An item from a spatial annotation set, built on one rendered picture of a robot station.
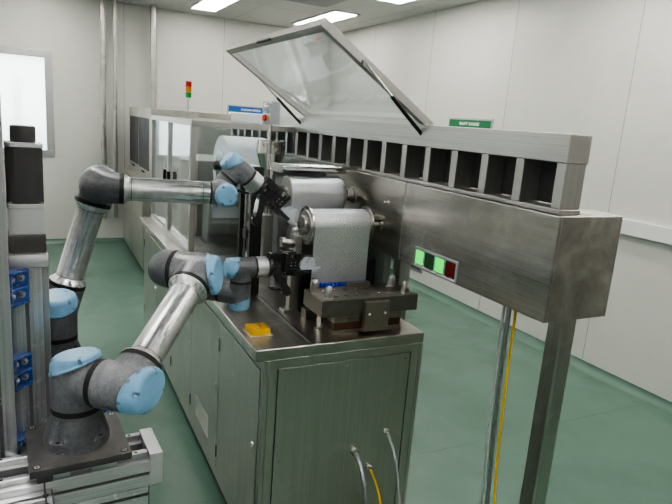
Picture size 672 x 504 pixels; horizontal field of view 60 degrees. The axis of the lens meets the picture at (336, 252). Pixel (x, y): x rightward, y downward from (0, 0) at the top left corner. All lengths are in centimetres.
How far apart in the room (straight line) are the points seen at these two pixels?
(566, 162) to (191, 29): 649
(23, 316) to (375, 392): 120
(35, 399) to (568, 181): 153
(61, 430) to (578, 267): 140
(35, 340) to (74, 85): 594
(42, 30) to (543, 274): 658
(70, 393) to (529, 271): 123
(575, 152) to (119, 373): 126
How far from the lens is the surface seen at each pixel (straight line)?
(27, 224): 168
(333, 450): 223
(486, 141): 188
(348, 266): 226
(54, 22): 754
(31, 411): 183
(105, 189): 191
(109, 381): 147
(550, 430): 203
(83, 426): 158
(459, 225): 195
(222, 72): 779
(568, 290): 174
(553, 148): 168
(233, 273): 205
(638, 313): 442
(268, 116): 268
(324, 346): 202
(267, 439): 209
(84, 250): 209
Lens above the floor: 163
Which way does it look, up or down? 12 degrees down
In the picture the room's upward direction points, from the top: 4 degrees clockwise
